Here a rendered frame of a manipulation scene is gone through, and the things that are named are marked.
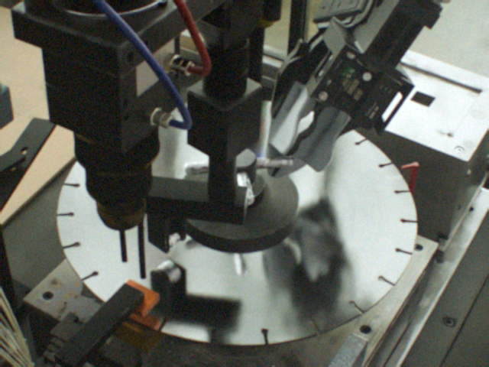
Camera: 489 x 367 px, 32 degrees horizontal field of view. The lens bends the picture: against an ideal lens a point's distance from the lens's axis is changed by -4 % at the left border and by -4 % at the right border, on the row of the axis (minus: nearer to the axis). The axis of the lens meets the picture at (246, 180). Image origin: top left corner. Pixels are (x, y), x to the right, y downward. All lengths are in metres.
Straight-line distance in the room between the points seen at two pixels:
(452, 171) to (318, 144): 0.26
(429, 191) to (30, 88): 0.62
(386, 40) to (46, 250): 0.53
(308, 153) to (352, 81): 0.10
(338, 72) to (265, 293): 0.19
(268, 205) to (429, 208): 0.30
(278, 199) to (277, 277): 0.09
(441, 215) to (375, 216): 0.24
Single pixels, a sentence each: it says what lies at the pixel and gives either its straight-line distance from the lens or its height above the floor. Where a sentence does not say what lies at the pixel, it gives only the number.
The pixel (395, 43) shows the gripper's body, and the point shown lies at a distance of 0.68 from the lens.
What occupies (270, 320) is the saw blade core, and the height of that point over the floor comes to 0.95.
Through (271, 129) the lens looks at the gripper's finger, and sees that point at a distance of 0.76.
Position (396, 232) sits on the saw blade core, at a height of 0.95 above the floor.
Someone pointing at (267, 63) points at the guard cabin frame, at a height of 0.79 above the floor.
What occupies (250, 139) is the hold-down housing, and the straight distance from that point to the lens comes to 0.64.
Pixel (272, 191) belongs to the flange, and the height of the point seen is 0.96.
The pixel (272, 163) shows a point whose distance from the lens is 0.76.
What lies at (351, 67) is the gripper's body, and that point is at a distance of 0.69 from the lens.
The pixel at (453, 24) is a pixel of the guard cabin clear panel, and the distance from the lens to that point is 1.14.
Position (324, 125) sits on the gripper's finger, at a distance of 0.76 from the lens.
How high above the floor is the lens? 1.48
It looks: 40 degrees down
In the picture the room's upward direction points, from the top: 3 degrees clockwise
